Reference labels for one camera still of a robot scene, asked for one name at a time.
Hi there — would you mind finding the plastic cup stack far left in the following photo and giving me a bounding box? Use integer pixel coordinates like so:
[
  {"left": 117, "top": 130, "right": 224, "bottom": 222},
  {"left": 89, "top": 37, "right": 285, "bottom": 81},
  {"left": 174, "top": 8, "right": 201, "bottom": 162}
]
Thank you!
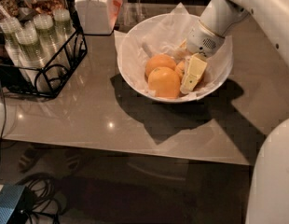
[{"left": 0, "top": 17, "right": 29, "bottom": 81}]

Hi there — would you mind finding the white bowl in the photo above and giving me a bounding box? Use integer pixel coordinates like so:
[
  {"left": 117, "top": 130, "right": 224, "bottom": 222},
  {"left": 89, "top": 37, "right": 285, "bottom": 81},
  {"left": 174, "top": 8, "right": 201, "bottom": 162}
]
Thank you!
[{"left": 117, "top": 12, "right": 234, "bottom": 105}]

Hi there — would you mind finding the orange with stem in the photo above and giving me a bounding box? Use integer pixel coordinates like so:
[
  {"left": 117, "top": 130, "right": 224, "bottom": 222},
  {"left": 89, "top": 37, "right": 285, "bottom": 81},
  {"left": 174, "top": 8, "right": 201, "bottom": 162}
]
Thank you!
[{"left": 175, "top": 61, "right": 185, "bottom": 79}]

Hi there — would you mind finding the plastic cup stack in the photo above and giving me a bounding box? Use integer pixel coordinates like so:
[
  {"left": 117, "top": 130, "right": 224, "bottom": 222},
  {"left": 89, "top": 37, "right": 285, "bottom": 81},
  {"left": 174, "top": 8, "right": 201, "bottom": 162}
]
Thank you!
[
  {"left": 15, "top": 27, "right": 58, "bottom": 93},
  {"left": 0, "top": 17, "right": 29, "bottom": 81},
  {"left": 53, "top": 8, "right": 75, "bottom": 50},
  {"left": 33, "top": 14, "right": 69, "bottom": 76}
]

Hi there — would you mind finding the plastic cup stack middle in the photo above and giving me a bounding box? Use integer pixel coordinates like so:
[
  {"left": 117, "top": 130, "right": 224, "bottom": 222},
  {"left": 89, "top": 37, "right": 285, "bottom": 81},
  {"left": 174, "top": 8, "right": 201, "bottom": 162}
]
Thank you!
[{"left": 33, "top": 14, "right": 69, "bottom": 76}]

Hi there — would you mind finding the back left orange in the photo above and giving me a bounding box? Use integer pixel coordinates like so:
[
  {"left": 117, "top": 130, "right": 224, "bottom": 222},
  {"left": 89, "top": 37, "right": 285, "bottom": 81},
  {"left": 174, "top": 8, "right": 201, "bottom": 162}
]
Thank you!
[{"left": 145, "top": 54, "right": 176, "bottom": 77}]

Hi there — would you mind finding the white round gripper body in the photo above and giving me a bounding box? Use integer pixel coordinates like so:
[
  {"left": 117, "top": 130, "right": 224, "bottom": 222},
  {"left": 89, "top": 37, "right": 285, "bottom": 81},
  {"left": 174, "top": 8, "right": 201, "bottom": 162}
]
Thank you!
[{"left": 186, "top": 21, "right": 225, "bottom": 57}]

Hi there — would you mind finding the front orange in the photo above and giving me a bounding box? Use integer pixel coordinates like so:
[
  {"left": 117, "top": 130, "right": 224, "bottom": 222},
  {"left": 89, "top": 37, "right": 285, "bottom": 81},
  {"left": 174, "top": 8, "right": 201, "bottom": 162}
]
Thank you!
[{"left": 147, "top": 67, "right": 180, "bottom": 99}]

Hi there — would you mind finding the plastic cup stack right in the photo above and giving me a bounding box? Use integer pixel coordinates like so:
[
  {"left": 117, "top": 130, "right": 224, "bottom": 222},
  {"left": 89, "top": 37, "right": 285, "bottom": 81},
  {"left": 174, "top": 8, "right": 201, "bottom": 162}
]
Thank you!
[{"left": 53, "top": 8, "right": 75, "bottom": 50}]

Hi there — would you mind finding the black wire rack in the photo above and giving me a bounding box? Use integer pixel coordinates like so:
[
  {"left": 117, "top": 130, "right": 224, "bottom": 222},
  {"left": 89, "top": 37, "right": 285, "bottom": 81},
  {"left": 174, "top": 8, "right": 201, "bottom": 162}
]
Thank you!
[{"left": 0, "top": 0, "right": 87, "bottom": 98}]

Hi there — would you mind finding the black hanging cable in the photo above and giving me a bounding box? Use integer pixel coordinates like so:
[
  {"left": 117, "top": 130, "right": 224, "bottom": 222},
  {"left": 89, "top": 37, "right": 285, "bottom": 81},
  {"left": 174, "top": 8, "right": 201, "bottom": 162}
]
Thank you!
[{"left": 0, "top": 75, "right": 7, "bottom": 176}]

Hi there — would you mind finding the blue grey box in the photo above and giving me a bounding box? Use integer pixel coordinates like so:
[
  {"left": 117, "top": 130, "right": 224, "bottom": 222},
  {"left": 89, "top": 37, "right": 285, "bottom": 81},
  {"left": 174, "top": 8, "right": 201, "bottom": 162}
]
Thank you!
[{"left": 0, "top": 185, "right": 27, "bottom": 224}]

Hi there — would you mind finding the black cable coil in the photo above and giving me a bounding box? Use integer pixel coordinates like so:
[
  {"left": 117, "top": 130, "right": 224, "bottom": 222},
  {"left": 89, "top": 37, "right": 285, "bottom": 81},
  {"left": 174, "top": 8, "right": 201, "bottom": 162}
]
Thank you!
[{"left": 15, "top": 172, "right": 71, "bottom": 224}]

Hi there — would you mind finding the plastic cup stack front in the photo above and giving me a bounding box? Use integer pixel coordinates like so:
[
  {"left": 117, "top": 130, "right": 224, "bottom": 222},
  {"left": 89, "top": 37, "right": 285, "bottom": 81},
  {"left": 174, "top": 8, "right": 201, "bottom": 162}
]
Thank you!
[{"left": 15, "top": 27, "right": 58, "bottom": 93}]

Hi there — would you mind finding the white paper liner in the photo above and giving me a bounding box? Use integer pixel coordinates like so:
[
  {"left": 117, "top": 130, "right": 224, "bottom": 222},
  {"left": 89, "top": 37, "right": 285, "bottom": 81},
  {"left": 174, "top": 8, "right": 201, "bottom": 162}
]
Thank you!
[{"left": 113, "top": 2, "right": 234, "bottom": 101}]

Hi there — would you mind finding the orange packet behind canister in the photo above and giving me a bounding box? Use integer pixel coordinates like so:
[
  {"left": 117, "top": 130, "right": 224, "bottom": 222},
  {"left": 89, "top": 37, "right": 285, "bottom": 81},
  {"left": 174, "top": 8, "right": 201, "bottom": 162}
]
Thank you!
[{"left": 108, "top": 0, "right": 123, "bottom": 29}]

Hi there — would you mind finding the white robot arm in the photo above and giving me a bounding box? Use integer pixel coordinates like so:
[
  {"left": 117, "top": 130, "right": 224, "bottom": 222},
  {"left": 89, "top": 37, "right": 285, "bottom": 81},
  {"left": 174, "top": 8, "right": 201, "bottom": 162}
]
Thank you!
[{"left": 180, "top": 0, "right": 289, "bottom": 224}]

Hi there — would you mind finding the white ceramic canister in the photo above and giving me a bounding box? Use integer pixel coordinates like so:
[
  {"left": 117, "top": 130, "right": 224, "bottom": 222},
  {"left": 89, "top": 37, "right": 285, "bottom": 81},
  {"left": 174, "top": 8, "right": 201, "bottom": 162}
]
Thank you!
[{"left": 75, "top": 0, "right": 113, "bottom": 35}]

